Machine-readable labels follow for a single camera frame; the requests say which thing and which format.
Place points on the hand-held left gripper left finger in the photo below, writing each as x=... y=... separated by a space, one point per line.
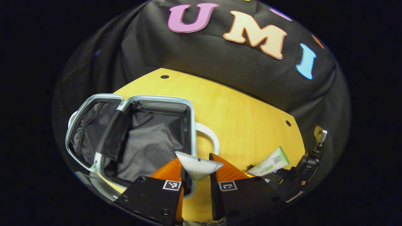
x=150 y=197

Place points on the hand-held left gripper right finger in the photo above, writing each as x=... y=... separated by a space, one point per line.
x=215 y=197

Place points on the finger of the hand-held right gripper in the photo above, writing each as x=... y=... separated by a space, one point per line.
x=278 y=179

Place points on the white green-capped cream tube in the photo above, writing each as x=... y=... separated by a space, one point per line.
x=270 y=163

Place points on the light blue suitcase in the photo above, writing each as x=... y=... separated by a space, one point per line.
x=150 y=147

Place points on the black backdrop cloth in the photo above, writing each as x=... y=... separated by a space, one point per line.
x=194 y=50

